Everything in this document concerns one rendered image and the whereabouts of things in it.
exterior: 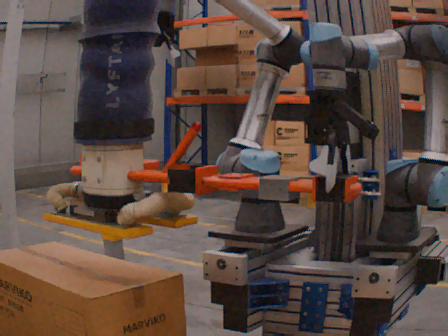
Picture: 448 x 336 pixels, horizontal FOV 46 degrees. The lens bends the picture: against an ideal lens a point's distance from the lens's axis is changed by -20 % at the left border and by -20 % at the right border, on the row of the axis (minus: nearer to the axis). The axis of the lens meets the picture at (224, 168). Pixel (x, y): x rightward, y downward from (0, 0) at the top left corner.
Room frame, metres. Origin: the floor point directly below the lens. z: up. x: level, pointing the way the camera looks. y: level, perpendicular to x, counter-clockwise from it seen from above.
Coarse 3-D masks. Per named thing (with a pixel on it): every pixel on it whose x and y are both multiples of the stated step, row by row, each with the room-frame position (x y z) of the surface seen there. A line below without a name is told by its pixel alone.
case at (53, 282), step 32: (0, 256) 1.69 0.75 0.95; (32, 256) 1.75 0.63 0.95; (64, 256) 1.80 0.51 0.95; (96, 256) 1.85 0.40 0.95; (0, 288) 1.64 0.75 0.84; (32, 288) 1.52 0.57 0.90; (64, 288) 1.43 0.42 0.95; (96, 288) 1.47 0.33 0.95; (128, 288) 1.50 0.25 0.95; (160, 288) 1.61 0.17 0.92; (0, 320) 1.67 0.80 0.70; (32, 320) 1.54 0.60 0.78; (64, 320) 1.44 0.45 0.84; (96, 320) 1.38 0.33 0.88; (128, 320) 1.48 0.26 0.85; (160, 320) 1.60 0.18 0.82
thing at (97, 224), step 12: (72, 204) 1.55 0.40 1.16; (48, 216) 1.53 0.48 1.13; (60, 216) 1.52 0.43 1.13; (72, 216) 1.51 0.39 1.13; (84, 216) 1.52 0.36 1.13; (96, 216) 1.53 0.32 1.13; (108, 216) 1.46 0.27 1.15; (84, 228) 1.45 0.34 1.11; (96, 228) 1.43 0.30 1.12; (108, 228) 1.41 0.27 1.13; (120, 228) 1.41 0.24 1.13; (132, 228) 1.42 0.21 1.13; (144, 228) 1.43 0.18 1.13
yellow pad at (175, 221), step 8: (104, 216) 1.67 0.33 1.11; (168, 216) 1.57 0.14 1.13; (176, 216) 1.58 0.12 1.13; (184, 216) 1.61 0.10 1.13; (192, 216) 1.61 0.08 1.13; (152, 224) 1.58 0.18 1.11; (160, 224) 1.56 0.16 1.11; (168, 224) 1.55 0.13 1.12; (176, 224) 1.54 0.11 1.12; (184, 224) 1.57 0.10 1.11
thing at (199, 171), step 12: (168, 168) 1.44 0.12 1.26; (180, 168) 1.48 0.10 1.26; (192, 168) 1.51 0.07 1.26; (204, 168) 1.42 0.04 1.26; (216, 168) 1.46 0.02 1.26; (168, 180) 1.44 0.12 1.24; (180, 180) 1.42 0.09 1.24; (192, 180) 1.41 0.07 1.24; (168, 192) 1.44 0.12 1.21; (180, 192) 1.42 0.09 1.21; (192, 192) 1.40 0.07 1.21; (204, 192) 1.42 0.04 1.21
